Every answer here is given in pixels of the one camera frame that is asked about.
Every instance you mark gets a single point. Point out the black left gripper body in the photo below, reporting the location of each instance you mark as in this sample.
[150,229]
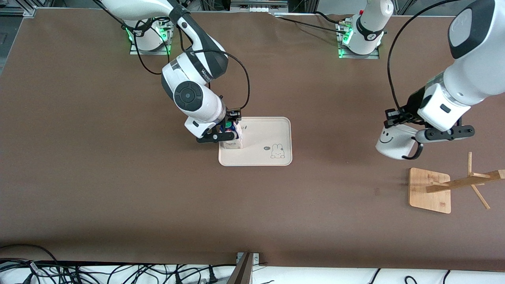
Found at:
[411,103]

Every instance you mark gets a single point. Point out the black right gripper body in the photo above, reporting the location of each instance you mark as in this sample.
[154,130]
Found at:
[233,115]

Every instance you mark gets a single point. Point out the blue white milk carton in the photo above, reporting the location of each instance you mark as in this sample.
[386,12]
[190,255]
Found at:
[232,144]

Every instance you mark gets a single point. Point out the white smiley face cup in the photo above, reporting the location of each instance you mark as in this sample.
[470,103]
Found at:
[394,142]

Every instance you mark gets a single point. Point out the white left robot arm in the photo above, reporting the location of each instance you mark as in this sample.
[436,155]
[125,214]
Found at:
[469,75]

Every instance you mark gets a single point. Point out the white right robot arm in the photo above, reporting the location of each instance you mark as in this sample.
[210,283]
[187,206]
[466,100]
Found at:
[197,67]

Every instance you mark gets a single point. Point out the beige rabbit print tray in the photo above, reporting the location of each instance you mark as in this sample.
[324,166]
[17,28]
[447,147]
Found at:
[260,156]

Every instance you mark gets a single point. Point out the wooden cup stand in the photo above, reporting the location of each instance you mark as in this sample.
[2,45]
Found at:
[428,197]

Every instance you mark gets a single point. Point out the grey metal beam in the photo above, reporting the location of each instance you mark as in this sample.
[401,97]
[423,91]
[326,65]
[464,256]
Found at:
[242,274]

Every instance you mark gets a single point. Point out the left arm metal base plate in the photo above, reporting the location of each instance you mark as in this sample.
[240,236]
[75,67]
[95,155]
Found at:
[357,56]

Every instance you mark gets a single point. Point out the silver aluminium rail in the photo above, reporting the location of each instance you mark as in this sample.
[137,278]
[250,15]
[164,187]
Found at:
[258,4]

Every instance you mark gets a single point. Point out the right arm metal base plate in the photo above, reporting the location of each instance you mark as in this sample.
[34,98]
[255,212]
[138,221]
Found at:
[136,51]

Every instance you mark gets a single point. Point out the small metal bracket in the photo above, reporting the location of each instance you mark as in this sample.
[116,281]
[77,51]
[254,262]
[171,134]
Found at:
[255,258]

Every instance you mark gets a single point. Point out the metal table corner bracket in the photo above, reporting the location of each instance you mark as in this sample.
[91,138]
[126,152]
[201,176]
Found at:
[27,12]

